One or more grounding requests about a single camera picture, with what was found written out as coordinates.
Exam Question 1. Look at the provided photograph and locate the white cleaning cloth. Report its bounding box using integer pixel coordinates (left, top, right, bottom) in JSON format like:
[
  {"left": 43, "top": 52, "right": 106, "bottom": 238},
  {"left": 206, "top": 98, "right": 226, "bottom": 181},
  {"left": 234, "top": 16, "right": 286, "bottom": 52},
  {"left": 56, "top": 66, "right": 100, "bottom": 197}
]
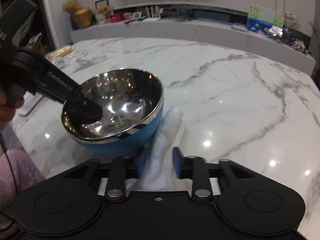
[{"left": 126, "top": 107, "right": 188, "bottom": 191}]

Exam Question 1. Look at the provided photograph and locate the steel bowl blue outside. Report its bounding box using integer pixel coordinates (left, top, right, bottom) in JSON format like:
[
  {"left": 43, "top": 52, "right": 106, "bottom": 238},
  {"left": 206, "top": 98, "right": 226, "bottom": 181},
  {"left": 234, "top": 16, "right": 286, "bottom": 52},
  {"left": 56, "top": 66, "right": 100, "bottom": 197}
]
[{"left": 61, "top": 69, "right": 164, "bottom": 156}]

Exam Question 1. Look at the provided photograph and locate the person left hand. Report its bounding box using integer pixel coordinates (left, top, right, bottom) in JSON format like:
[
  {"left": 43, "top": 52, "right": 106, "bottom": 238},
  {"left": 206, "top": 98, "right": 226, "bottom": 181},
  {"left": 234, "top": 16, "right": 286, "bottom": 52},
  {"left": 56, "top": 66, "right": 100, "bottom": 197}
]
[{"left": 0, "top": 87, "right": 24, "bottom": 131}]

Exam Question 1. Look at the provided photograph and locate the phone on stand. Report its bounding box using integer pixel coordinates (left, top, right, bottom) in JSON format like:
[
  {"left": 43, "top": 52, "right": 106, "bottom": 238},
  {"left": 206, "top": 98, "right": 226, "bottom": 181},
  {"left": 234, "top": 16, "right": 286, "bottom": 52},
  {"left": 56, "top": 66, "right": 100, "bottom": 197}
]
[{"left": 27, "top": 33, "right": 43, "bottom": 50}]

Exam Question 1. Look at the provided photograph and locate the clear plastic bag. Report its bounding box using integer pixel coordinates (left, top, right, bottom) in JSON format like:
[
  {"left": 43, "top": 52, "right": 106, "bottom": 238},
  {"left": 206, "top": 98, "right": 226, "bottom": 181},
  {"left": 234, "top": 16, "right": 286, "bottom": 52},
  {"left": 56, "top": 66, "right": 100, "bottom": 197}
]
[{"left": 45, "top": 45, "right": 73, "bottom": 61}]

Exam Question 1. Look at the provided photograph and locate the golden vase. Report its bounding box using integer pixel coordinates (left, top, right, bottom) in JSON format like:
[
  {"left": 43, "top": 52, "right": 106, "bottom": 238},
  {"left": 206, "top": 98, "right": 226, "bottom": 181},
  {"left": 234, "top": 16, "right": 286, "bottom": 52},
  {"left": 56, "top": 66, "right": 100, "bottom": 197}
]
[{"left": 74, "top": 8, "right": 93, "bottom": 28}]

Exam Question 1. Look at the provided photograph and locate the pink fuzzy sleeve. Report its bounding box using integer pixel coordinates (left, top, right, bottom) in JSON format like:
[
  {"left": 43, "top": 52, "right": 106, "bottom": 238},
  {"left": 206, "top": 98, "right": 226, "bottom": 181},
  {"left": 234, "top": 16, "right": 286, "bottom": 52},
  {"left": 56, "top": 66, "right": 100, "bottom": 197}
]
[{"left": 1, "top": 148, "right": 45, "bottom": 211}]

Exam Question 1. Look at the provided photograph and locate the white wifi router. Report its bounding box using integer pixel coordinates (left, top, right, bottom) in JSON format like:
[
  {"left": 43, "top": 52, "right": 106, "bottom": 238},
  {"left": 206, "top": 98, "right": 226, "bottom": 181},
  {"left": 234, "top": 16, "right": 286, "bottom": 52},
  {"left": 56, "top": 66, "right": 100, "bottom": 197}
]
[{"left": 142, "top": 6, "right": 161, "bottom": 22}]

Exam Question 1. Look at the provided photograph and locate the painted picture board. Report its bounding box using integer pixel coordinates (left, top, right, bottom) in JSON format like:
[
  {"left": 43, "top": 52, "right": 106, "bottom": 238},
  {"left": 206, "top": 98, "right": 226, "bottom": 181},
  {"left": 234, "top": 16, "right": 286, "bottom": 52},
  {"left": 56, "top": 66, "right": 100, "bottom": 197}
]
[{"left": 246, "top": 4, "right": 284, "bottom": 35}]

